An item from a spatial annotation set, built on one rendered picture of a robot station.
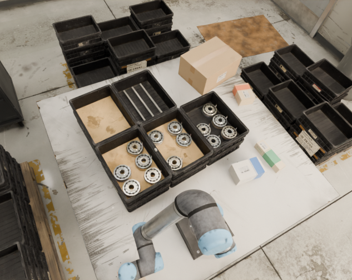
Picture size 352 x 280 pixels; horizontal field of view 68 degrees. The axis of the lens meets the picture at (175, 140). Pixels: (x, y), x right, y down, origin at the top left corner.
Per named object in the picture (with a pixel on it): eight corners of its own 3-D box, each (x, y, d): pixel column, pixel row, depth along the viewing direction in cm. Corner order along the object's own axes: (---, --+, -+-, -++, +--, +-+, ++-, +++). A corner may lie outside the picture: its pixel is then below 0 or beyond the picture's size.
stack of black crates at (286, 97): (301, 128, 274) (319, 108, 245) (279, 138, 265) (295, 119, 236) (277, 100, 291) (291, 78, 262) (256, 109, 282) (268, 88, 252)
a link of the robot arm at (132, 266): (140, 278, 107) (119, 286, 105) (140, 279, 116) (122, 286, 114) (134, 258, 110) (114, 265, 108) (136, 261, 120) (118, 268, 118)
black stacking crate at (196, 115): (244, 140, 180) (249, 131, 171) (211, 160, 170) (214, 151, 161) (209, 100, 196) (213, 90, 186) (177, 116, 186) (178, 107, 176)
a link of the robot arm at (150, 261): (157, 241, 116) (133, 250, 114) (165, 268, 111) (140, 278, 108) (157, 245, 123) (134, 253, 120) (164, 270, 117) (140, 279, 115)
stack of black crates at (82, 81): (111, 72, 291) (108, 56, 271) (122, 91, 278) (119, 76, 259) (75, 83, 279) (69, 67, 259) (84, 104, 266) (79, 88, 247)
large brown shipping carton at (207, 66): (202, 96, 212) (207, 78, 195) (178, 74, 222) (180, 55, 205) (235, 74, 227) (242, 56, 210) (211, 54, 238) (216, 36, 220)
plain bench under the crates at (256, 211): (292, 220, 238) (340, 195, 178) (126, 322, 189) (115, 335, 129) (202, 95, 304) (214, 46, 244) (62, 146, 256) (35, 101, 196)
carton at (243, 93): (252, 104, 212) (255, 98, 206) (238, 105, 210) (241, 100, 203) (244, 89, 220) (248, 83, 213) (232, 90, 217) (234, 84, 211)
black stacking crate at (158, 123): (210, 160, 170) (213, 152, 160) (172, 183, 160) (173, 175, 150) (176, 117, 186) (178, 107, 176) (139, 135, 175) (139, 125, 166)
